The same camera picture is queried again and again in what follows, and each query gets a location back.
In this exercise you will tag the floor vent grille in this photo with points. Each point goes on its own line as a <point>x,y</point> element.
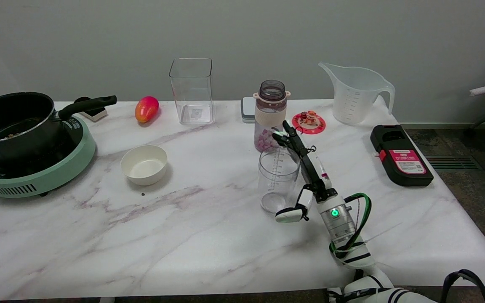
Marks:
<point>453,163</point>

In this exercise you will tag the white round bowl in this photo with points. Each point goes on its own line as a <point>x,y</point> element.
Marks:
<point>143,166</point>

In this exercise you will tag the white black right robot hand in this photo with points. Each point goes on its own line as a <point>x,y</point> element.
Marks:
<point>310,168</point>

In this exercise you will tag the small clear measuring cup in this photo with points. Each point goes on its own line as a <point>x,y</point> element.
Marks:
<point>277,181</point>

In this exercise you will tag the black device with red label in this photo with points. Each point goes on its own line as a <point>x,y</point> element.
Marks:
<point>406,164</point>

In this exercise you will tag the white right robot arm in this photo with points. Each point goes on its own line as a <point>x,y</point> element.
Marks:
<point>339,223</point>

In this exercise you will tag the white table leg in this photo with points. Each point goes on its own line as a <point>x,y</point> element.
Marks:
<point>107,300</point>

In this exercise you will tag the large translucent measuring jug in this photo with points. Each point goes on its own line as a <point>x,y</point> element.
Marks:
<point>354,101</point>

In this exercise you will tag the clear square plastic container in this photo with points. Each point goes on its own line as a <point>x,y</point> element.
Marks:
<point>192,97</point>

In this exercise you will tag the white black small gadget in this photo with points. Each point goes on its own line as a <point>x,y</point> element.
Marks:
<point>96,114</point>

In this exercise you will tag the red coaster with figurines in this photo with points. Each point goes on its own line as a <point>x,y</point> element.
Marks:
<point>308,123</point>

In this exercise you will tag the mint green induction cooker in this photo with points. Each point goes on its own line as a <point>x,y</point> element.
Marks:
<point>57,172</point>

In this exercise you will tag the small grey kitchen scale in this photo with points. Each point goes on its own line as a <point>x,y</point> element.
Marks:
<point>247,110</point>

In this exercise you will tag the clear bottle with pink candy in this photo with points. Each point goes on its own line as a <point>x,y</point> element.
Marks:
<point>270,113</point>

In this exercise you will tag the red orange mango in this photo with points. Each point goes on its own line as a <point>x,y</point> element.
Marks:
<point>146,109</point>

